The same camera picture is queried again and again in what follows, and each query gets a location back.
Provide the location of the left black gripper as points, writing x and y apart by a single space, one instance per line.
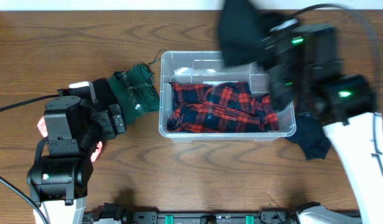
114 116

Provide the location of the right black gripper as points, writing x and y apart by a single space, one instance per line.
279 75

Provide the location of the pink printed t-shirt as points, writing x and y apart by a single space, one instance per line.
43 130

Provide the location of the dark navy garment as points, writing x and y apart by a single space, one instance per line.
310 138

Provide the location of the red plaid flannel shirt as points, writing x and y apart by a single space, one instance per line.
226 108

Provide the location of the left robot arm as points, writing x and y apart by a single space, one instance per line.
58 179

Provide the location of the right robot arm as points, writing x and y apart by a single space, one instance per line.
348 110

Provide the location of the black taped folded garment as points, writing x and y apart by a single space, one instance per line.
104 94

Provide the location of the green folded garment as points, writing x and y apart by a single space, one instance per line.
134 90

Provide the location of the clear plastic storage bin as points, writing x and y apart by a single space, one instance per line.
207 67

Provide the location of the black mounting rail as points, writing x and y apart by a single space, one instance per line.
210 217

